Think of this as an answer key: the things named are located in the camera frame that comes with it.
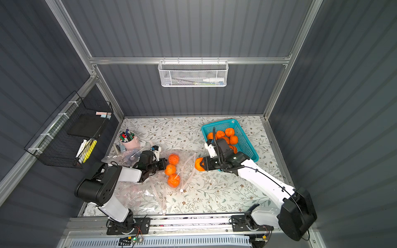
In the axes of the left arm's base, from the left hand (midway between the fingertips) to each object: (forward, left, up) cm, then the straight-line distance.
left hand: (168, 161), depth 95 cm
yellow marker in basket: (-8, +30, +26) cm, 40 cm away
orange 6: (+18, -33, +4) cm, 38 cm away
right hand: (-9, -22, +14) cm, 28 cm away
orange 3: (-14, -6, +5) cm, 16 cm away
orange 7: (+20, -40, +5) cm, 45 cm away
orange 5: (+15, -27, +6) cm, 31 cm away
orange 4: (-9, -18, +14) cm, 25 cm away
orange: (-1, -4, +4) cm, 6 cm away
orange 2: (-8, -3, +5) cm, 10 cm away
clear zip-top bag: (-6, -8, -1) cm, 10 cm away
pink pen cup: (+9, +24, +9) cm, 27 cm away
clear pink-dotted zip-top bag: (-21, +9, -1) cm, 23 cm away
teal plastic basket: (+8, -48, +5) cm, 49 cm away
